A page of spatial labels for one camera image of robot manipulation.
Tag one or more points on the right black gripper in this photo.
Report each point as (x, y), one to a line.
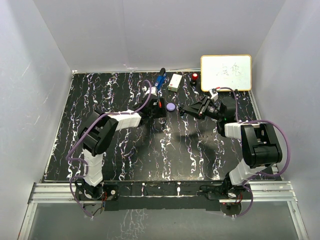
(198, 107)

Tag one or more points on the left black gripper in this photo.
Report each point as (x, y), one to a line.
(161, 112)

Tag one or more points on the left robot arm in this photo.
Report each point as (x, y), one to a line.
(98, 132)

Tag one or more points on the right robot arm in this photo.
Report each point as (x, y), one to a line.
(259, 143)

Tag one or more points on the blue black stapler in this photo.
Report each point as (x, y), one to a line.
(160, 79)

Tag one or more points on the white rectangular box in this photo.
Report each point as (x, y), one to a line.
(174, 83)

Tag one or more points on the red emergency stop button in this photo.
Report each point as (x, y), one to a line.
(194, 78)

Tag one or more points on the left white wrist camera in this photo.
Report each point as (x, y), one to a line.
(150, 92)

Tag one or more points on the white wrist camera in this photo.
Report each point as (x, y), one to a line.
(214, 93)
(150, 92)

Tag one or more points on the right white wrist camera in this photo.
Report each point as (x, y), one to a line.
(214, 93)

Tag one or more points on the white whiteboard wooden frame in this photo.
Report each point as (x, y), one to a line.
(232, 71)

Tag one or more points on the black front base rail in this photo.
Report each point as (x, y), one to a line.
(158, 195)

